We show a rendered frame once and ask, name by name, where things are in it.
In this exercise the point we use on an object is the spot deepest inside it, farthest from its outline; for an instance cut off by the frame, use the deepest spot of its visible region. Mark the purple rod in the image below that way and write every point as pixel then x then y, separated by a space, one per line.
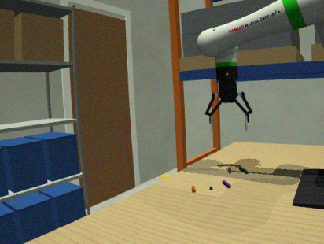
pixel 226 184

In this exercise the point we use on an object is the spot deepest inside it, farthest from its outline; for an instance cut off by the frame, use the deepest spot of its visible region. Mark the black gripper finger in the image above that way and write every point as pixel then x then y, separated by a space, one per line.
pixel 210 105
pixel 242 95

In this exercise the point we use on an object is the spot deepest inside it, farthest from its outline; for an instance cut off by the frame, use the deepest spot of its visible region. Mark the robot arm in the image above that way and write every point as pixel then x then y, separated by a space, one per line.
pixel 278 17

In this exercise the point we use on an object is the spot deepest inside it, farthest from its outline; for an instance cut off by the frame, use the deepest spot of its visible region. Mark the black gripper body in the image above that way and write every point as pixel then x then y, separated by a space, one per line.
pixel 227 88

